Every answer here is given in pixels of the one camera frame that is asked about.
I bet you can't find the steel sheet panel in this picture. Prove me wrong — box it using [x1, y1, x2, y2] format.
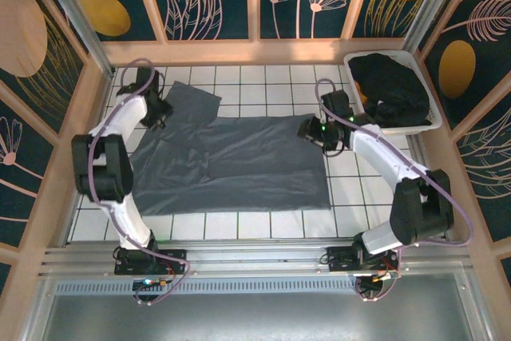
[19, 272, 496, 341]

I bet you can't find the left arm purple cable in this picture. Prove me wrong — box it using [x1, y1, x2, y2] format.
[88, 58, 195, 306]

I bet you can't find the aluminium cross rail frame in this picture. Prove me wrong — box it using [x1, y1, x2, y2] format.
[38, 239, 472, 278]

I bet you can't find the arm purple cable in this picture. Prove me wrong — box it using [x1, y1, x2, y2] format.
[88, 58, 195, 306]
[315, 78, 475, 303]

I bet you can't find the black t-shirt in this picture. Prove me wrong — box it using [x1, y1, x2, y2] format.
[347, 52, 434, 129]

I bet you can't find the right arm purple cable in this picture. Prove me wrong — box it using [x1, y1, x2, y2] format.
[315, 78, 475, 303]

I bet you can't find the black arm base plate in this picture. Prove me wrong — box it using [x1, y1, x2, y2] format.
[325, 244, 400, 274]
[113, 247, 188, 276]

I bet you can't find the grey t-shirt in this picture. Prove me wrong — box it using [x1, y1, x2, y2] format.
[129, 81, 332, 217]

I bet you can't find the slotted metal cable duct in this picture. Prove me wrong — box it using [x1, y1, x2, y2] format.
[53, 280, 360, 295]

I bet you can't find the circuit board with wires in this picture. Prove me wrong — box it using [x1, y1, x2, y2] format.
[133, 276, 172, 290]

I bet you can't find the white plastic basket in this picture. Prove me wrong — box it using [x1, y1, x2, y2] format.
[343, 50, 443, 137]

